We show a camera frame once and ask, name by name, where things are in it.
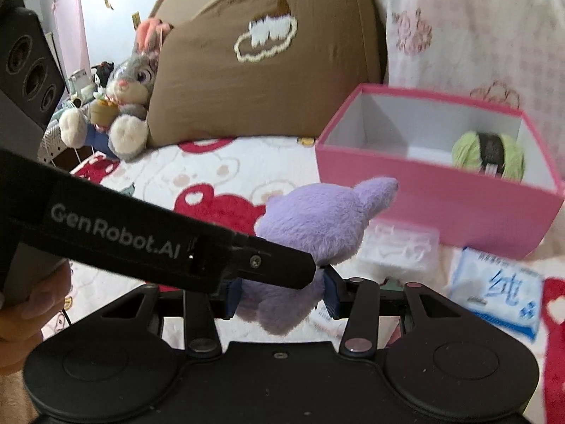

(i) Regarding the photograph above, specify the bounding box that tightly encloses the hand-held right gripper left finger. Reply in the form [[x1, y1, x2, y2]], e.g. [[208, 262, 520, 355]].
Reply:
[[101, 279, 243, 359]]

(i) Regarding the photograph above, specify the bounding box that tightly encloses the purple plush toy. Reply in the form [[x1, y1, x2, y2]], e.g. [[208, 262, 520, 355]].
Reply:
[[234, 177, 400, 336]]

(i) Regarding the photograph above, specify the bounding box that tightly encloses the small black white plush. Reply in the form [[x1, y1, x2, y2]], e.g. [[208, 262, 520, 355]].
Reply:
[[90, 61, 116, 98]]

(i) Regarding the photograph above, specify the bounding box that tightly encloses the clear plastic case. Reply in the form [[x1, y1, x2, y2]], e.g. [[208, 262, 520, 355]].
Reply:
[[355, 220, 440, 277]]

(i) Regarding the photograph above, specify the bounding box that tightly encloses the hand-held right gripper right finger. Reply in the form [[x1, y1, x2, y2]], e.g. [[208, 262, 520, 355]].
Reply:
[[321, 269, 478, 358]]

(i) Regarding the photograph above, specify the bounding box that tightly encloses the green yarn ball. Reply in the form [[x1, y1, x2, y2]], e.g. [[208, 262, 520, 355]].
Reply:
[[451, 129, 527, 183]]

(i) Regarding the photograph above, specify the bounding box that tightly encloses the blue white wet wipes packet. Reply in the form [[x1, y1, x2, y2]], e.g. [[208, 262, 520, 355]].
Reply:
[[309, 247, 546, 342]]

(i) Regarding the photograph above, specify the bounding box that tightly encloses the pink cardboard box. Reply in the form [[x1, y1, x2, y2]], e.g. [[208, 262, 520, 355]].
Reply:
[[314, 82, 565, 260]]

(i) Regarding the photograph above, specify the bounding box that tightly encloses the pink hanging cloth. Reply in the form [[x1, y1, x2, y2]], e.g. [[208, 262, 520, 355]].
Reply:
[[50, 0, 92, 81]]

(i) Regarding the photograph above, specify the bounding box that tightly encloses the grey rabbit plush toy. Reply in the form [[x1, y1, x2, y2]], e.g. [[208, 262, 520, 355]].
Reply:
[[59, 17, 173, 162]]

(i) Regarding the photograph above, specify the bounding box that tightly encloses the pink floral pillow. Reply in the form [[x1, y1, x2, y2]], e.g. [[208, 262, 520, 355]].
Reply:
[[383, 0, 565, 142]]

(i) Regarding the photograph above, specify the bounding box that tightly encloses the polka dot cloth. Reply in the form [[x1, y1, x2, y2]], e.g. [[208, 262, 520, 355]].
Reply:
[[36, 107, 95, 167]]

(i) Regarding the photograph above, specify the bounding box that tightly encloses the brown embroidered pillow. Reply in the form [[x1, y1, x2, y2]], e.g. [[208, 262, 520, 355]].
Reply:
[[145, 0, 384, 148]]

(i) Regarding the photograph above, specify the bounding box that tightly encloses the red white printed blanket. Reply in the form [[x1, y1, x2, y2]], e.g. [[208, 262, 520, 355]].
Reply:
[[44, 135, 565, 424]]

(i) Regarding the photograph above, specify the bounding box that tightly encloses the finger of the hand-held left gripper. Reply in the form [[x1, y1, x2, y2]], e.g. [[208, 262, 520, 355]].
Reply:
[[223, 232, 317, 291]]

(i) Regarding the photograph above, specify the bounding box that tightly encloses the person's left hand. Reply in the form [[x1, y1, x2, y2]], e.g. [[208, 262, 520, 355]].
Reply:
[[0, 260, 73, 389]]

